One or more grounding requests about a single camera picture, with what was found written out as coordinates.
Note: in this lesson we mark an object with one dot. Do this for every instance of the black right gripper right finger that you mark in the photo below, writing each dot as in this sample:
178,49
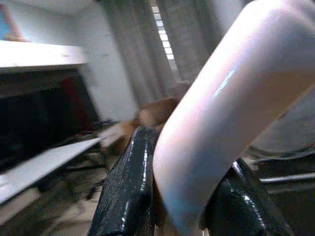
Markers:
236,206

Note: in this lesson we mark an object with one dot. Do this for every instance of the white desk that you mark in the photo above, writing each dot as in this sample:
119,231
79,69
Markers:
37,55

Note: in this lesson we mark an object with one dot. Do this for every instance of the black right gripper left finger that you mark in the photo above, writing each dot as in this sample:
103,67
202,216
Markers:
125,186

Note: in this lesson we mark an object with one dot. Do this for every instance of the framed wall picture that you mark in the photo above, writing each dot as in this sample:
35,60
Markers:
9,22

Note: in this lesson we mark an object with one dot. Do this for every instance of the grey window curtain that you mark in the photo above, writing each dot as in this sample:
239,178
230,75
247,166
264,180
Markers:
157,46

